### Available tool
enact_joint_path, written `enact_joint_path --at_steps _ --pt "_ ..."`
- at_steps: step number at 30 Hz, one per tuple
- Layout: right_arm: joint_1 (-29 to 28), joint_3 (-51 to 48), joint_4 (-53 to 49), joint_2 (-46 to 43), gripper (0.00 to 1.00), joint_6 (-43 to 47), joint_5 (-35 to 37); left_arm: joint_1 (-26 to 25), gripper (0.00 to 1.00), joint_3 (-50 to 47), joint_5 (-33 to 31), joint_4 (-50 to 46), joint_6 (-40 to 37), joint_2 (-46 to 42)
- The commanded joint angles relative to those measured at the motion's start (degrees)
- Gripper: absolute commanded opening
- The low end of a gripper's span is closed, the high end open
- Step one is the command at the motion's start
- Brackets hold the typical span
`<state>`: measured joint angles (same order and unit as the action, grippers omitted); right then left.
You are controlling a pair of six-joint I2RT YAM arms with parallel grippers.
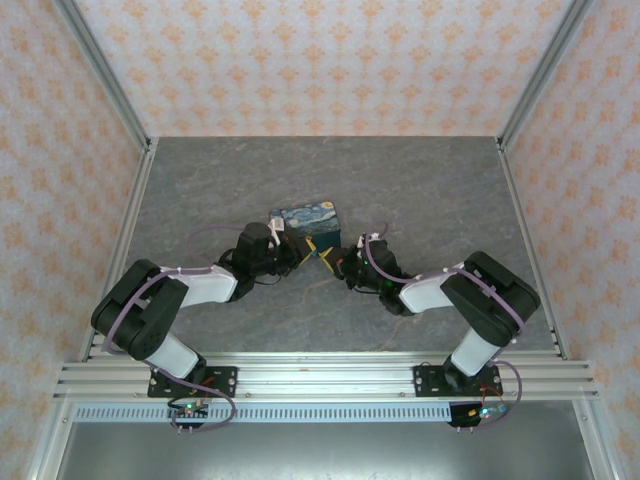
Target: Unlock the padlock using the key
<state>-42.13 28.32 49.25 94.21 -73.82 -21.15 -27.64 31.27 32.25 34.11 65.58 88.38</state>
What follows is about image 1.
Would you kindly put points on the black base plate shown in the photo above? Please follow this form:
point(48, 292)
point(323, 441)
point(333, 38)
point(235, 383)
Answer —
point(427, 380)
point(222, 380)

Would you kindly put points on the aluminium mounting rail beam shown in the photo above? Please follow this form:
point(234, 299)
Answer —
point(325, 375)

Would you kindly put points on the controller board with leds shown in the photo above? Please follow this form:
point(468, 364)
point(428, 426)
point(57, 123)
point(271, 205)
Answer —
point(480, 414)
point(190, 412)

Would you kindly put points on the left controller board with leds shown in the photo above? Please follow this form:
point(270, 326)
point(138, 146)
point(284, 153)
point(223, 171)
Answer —
point(190, 412)

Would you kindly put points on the starry night painted box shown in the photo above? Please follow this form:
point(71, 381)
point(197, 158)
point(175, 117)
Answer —
point(310, 217)

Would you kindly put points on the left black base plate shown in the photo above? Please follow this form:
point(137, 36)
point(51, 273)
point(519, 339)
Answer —
point(222, 380)

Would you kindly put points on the aluminium frame post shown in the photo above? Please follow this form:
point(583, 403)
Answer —
point(545, 75)
point(105, 75)

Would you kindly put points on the right controller board with leds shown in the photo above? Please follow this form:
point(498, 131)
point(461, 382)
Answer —
point(480, 414)

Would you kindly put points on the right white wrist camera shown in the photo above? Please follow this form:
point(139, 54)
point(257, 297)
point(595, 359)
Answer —
point(375, 235)

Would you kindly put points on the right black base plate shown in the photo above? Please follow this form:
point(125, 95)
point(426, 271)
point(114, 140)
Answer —
point(427, 380)

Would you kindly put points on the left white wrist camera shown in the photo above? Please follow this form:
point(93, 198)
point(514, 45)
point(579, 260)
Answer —
point(276, 230)

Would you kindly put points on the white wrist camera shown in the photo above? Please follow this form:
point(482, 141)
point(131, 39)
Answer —
point(276, 230)
point(375, 235)

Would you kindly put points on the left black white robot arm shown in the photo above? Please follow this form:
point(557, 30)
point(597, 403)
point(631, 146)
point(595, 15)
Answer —
point(150, 320)

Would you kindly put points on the aluminium table side rail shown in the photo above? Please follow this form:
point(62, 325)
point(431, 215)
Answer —
point(517, 200)
point(137, 200)

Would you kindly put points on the small blue padlock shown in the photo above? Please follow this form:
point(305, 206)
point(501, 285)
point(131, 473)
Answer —
point(313, 254)

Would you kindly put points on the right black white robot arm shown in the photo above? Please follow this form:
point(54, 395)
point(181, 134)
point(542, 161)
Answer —
point(495, 300)

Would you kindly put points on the grey metal lower panel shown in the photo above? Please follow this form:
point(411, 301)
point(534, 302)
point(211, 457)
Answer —
point(320, 452)

